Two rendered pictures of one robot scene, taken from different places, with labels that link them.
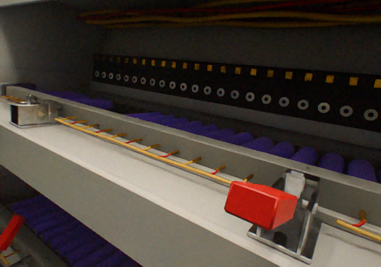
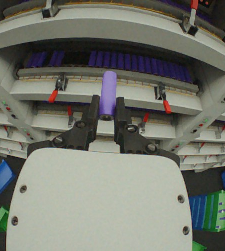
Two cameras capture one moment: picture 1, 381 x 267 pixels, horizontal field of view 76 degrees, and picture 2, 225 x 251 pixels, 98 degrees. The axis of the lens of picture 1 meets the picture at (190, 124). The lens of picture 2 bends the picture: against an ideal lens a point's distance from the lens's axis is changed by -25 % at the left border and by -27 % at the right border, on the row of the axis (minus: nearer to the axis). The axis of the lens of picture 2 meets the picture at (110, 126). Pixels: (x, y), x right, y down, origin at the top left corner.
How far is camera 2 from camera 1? 0.28 m
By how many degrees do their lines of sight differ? 67
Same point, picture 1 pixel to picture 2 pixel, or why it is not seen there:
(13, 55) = (7, 60)
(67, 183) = not seen: hidden behind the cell
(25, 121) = (64, 87)
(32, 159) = (82, 97)
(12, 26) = (0, 50)
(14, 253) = (66, 111)
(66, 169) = not seen: hidden behind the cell
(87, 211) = not seen: hidden behind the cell
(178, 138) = (127, 76)
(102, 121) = (91, 74)
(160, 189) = (133, 94)
